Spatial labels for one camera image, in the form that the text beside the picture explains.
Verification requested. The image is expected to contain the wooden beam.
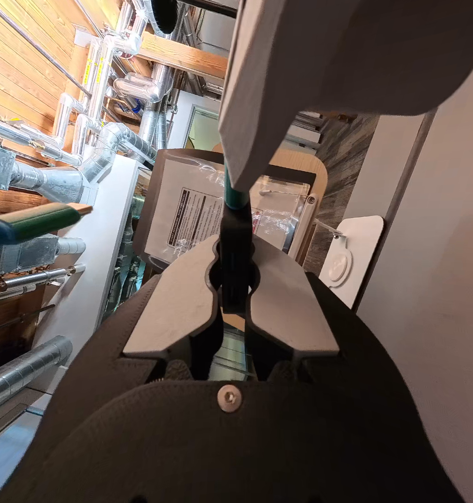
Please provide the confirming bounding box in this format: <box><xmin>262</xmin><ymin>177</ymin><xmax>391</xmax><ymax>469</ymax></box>
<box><xmin>136</xmin><ymin>31</ymin><xmax>228</xmax><ymax>79</ymax></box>

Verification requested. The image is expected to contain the framed instruction sheet sign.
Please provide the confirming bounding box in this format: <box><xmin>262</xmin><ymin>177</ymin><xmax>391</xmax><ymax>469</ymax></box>
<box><xmin>136</xmin><ymin>149</ymin><xmax>318</xmax><ymax>272</ymax></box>

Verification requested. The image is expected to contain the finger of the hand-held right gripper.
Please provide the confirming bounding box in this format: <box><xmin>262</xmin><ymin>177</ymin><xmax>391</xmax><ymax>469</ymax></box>
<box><xmin>218</xmin><ymin>0</ymin><xmax>473</xmax><ymax>192</ymax></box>

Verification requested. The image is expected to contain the braided black hdmi cable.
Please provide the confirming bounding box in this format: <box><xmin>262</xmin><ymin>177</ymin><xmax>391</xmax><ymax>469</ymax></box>
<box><xmin>0</xmin><ymin>157</ymin><xmax>250</xmax><ymax>245</ymax></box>

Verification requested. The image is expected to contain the cluster of silver pipes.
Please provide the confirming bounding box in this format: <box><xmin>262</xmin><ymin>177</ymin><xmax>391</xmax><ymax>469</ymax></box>
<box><xmin>0</xmin><ymin>0</ymin><xmax>190</xmax><ymax>413</ymax></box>

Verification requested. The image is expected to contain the white sign stand base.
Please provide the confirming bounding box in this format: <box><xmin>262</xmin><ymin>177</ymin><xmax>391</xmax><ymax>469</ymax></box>
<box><xmin>286</xmin><ymin>194</ymin><xmax>385</xmax><ymax>311</ymax></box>

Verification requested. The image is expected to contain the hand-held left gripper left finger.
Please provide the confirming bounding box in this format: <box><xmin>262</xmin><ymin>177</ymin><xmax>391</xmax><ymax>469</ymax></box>
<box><xmin>122</xmin><ymin>235</ymin><xmax>223</xmax><ymax>358</ymax></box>

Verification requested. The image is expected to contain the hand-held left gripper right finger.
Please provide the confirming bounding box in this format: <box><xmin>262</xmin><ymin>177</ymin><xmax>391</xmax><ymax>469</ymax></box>
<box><xmin>244</xmin><ymin>236</ymin><xmax>341</xmax><ymax>360</ymax></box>

